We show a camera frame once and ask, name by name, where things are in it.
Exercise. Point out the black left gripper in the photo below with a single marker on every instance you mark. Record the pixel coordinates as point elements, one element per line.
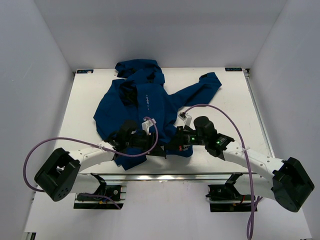
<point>149,141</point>

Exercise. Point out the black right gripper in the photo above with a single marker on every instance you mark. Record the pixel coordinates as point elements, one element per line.
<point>178,143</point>

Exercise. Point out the blue zip-up jacket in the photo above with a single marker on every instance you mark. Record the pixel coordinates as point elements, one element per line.
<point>139,92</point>

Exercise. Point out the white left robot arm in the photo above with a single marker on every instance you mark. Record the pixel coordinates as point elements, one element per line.
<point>61,175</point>

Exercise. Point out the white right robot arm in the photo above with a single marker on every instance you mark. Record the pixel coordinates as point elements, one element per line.
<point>284,181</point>

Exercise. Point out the right blue table label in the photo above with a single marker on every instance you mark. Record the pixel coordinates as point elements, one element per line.
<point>233,69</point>

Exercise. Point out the blue table label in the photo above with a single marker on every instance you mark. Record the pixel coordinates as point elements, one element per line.
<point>233,69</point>
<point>84,71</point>

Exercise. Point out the left blue table label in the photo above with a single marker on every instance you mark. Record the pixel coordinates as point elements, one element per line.
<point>84,71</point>

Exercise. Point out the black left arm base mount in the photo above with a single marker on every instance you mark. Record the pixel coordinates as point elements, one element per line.
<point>105,195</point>

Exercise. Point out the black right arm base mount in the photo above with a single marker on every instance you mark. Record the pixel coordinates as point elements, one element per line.
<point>224,198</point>

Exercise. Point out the aluminium table front rail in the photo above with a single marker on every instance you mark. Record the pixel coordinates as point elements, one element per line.
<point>166,177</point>

